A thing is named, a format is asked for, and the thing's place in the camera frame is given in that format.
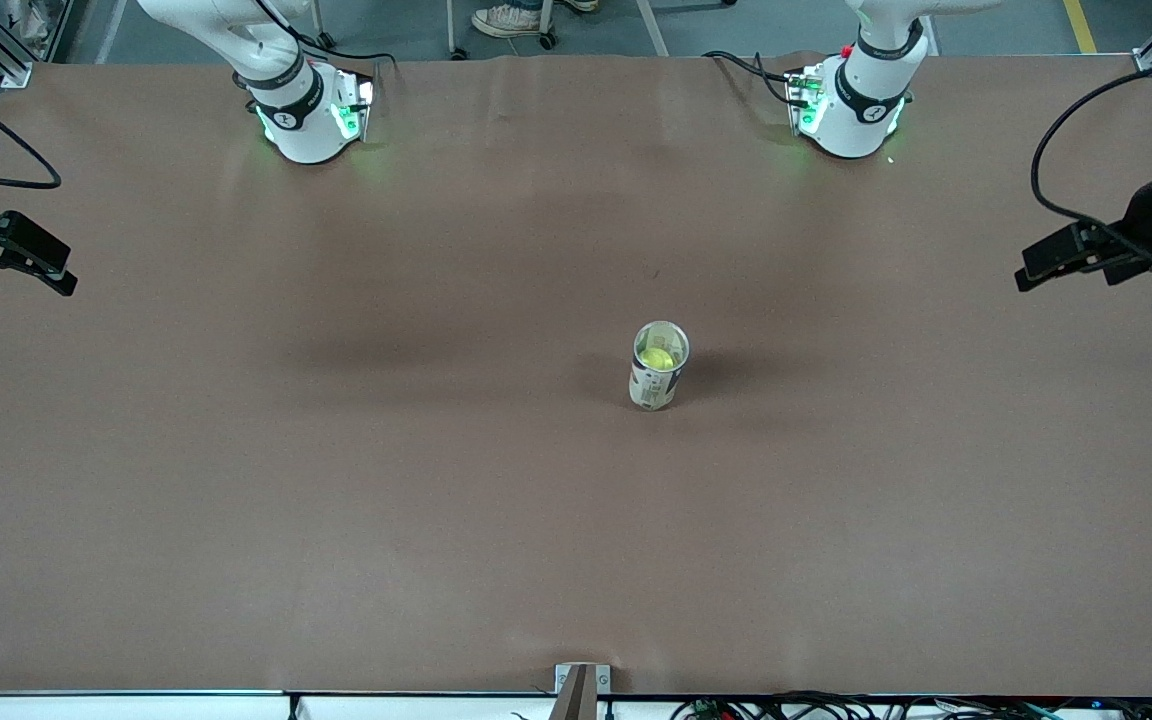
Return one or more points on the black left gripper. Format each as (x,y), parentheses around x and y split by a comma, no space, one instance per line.
(1150,217)

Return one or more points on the yellow tennis ball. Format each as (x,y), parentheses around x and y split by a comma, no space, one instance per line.
(658,357)

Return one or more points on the white blue tennis ball can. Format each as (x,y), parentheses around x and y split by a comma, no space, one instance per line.
(656,390)

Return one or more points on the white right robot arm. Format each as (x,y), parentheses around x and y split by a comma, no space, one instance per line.
(301,130)

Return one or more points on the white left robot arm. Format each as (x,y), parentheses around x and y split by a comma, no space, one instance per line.
(861,110)

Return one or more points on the grey metal stand leg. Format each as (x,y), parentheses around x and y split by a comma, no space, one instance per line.
(653,28)
(324,28)
(455,30)
(546,25)

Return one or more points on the white sneaker shoe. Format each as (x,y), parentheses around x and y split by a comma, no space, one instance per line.
(511,20)
(581,5)

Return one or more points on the brown table cover mat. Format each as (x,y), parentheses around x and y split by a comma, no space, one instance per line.
(576,550)

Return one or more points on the grey metal bracket with post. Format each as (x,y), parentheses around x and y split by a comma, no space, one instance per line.
(581,680)

